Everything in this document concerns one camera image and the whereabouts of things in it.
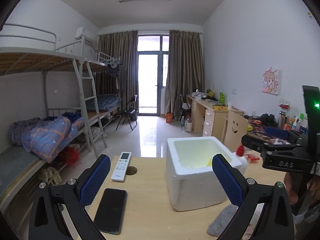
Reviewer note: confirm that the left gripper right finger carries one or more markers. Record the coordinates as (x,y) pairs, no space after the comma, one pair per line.
(275,220)

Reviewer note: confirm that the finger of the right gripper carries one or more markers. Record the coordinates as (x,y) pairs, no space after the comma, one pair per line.
(276,132)
(252,143)

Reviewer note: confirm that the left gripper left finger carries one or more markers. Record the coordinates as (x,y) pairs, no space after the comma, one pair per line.
(46,220)

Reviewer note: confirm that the grey sock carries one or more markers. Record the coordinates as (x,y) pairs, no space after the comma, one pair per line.
(222,220)

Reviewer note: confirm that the right hand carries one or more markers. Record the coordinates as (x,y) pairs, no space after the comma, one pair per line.
(292,195)

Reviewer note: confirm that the red snack packet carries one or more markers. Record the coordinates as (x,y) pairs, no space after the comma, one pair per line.
(251,158)

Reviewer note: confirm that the patterned cloth side desk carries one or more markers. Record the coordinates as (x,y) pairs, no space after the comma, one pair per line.
(257,124)

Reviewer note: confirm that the white lotion pump bottle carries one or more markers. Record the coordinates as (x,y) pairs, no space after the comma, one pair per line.
(240,154)

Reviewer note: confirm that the wooden smiley chair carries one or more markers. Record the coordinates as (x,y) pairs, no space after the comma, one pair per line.
(235,128)

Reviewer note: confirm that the wooden drawer desk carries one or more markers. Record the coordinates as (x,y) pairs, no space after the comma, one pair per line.
(208,121)

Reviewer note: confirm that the black smartphone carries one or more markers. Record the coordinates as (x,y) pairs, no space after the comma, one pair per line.
(110,212)

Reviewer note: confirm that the white styrofoam box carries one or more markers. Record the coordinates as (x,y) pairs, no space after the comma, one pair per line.
(190,179)

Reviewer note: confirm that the blue plaid quilt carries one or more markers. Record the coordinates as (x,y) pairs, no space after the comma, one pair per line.
(46,137)

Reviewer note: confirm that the white remote control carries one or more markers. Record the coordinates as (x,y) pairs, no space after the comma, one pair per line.
(120,169)

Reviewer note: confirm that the right brown curtain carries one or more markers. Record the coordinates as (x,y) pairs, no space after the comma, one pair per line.
(185,67)

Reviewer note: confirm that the brown curtain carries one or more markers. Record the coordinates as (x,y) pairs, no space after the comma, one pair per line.
(185,67)
(119,52)

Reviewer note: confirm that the black folding chair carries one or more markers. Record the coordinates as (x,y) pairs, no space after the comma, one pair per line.
(129,112)

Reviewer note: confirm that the glass balcony door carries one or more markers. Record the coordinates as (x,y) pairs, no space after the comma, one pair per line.
(152,73)

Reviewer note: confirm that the left brown curtain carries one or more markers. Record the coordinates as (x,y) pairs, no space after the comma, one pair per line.
(119,52)

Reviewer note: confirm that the white air conditioner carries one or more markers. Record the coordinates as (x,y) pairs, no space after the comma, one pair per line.
(82,32)

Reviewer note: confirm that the anime wall picture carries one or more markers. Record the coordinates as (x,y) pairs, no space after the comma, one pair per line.
(270,84)

